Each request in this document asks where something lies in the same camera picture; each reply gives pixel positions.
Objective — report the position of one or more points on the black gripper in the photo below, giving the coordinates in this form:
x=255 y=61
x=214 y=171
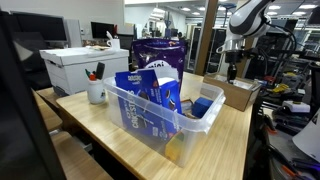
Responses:
x=232 y=58

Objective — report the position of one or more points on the brown cardboard box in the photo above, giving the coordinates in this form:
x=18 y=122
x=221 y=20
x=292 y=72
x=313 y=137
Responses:
x=240 y=94

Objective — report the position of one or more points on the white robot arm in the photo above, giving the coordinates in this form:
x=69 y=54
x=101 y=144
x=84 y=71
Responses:
x=249 y=20

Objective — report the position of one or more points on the blue cookie box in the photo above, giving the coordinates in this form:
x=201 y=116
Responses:
x=148 y=109

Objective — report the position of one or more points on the white file storage box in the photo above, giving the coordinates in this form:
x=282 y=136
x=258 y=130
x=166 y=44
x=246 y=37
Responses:
x=67 y=67

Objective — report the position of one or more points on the blue foam cube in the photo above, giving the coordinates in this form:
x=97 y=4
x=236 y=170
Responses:
x=200 y=107

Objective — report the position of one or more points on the purple mini cookie bag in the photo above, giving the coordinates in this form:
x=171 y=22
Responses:
x=159 y=54

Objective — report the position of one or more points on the clear plastic storage bin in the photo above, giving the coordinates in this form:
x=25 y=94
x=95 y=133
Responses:
x=194 y=130

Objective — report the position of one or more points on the yellow toy block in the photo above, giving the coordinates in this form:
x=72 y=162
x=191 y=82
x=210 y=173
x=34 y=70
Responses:
x=173 y=148

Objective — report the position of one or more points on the white mug with utensils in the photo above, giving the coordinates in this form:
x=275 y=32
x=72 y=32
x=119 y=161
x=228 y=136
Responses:
x=112 y=42

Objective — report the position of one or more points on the white pen cup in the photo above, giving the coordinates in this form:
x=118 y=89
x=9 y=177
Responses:
x=95 y=92

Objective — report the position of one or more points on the black computer monitor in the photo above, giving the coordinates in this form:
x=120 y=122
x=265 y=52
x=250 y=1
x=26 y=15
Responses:
x=100 y=30

